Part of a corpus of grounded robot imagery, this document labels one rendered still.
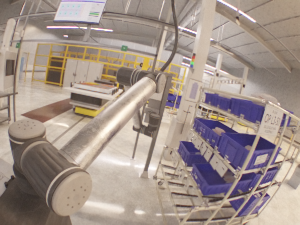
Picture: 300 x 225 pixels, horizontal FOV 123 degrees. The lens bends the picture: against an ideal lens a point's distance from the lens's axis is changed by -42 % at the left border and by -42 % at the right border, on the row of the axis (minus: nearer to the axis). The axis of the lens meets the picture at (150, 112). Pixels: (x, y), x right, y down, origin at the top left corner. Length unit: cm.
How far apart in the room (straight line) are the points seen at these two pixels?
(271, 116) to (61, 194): 122
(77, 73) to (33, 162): 870
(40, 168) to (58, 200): 12
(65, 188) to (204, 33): 308
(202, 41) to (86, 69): 722
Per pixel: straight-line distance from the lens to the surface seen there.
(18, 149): 67
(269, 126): 116
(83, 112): 472
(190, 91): 280
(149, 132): 155
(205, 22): 320
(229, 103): 142
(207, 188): 128
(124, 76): 107
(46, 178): 48
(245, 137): 167
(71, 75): 933
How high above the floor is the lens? 154
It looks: 13 degrees down
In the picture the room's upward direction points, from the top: 13 degrees clockwise
